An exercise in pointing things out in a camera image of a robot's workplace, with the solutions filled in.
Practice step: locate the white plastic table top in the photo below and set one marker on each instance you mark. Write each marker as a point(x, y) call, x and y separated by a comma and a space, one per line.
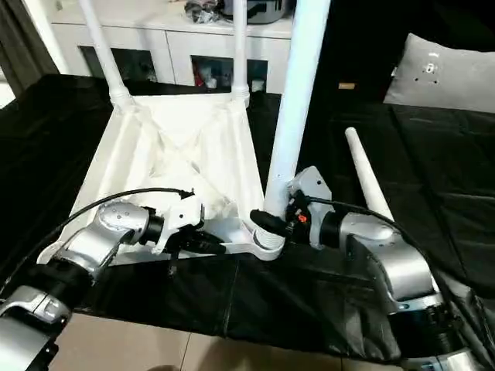
point(127, 154)

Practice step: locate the white plastic table leg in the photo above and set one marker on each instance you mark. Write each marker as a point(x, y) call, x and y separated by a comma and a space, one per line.
point(239, 50)
point(365, 174)
point(104, 58)
point(298, 96)

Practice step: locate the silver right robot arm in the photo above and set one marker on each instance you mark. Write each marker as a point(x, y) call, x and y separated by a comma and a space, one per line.
point(394, 255)

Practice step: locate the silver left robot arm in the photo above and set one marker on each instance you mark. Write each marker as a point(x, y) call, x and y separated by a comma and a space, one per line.
point(108, 228)

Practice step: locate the black work mat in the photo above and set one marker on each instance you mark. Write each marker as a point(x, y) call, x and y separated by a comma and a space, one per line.
point(444, 174)

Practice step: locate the small red bottle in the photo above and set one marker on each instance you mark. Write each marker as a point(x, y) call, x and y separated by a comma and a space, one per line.
point(200, 76)

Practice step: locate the black box with gold label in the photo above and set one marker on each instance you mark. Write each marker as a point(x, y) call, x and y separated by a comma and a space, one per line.
point(359, 50)

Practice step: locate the white cabinet with glass doors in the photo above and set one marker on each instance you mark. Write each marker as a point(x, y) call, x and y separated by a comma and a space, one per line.
point(162, 42)

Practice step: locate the grey printed cushion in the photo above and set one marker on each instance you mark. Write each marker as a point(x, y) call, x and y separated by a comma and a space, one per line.
point(452, 73)

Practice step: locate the black tangled item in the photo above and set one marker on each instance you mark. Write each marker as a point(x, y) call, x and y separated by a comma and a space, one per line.
point(203, 11)

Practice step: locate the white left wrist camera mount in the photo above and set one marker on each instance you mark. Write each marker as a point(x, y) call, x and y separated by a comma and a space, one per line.
point(181, 212)

